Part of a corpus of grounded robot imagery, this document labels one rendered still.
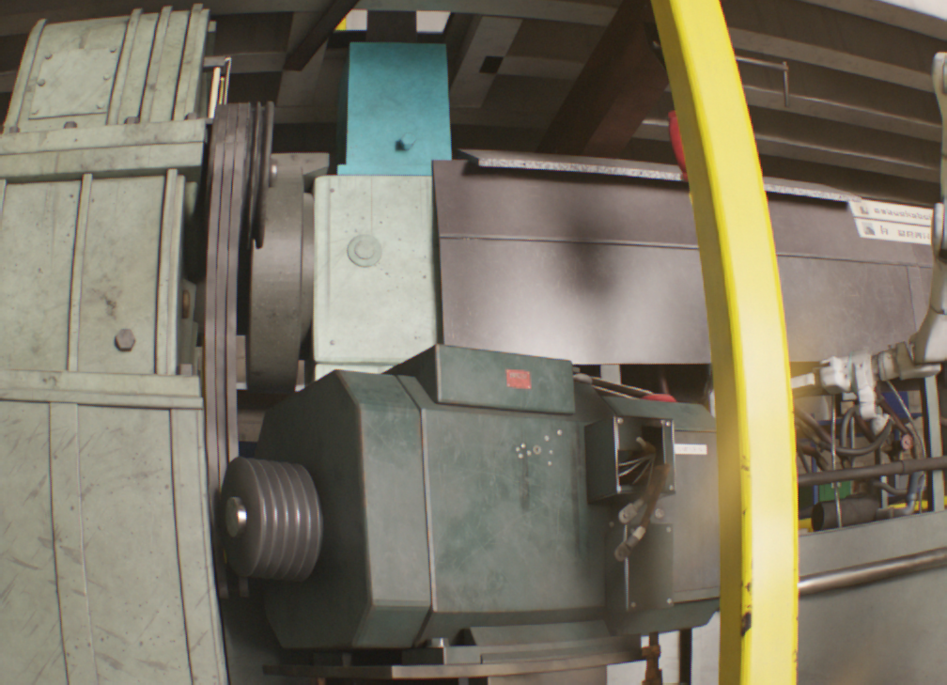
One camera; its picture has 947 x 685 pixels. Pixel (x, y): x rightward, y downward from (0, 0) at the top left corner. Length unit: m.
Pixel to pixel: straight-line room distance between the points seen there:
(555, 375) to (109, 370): 0.75
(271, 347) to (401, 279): 0.32
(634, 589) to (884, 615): 1.10
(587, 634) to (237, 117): 1.10
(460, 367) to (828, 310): 1.31
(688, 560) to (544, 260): 0.90
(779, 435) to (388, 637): 0.65
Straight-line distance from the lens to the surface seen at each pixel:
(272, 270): 2.49
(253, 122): 2.18
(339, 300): 2.60
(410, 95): 2.83
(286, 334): 2.53
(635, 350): 2.66
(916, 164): 3.89
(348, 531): 1.78
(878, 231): 3.15
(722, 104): 1.84
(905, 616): 2.87
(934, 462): 2.97
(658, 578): 1.93
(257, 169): 2.13
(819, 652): 2.71
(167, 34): 2.33
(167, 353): 2.01
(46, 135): 2.17
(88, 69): 2.29
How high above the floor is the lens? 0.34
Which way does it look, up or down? 17 degrees up
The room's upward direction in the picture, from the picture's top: 3 degrees counter-clockwise
